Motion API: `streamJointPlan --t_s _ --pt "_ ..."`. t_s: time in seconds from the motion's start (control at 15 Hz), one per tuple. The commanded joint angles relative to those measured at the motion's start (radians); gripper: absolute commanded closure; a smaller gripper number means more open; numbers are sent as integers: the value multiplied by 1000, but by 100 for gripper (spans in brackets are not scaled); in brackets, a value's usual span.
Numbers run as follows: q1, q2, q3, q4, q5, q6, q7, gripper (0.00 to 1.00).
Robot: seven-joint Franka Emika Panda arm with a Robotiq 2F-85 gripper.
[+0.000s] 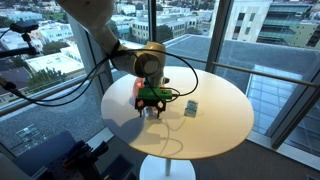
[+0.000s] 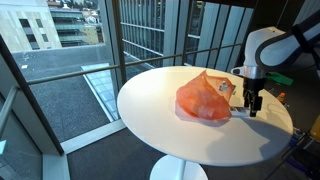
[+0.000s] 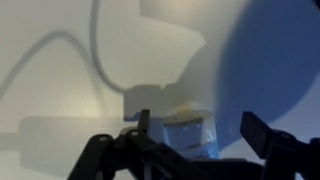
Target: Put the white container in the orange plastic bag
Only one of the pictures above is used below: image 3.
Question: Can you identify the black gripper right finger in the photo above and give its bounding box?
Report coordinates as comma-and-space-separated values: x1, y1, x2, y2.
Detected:
239, 111, 320, 180

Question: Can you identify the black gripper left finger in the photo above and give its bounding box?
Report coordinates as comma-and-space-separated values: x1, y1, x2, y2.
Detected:
67, 108, 198, 180

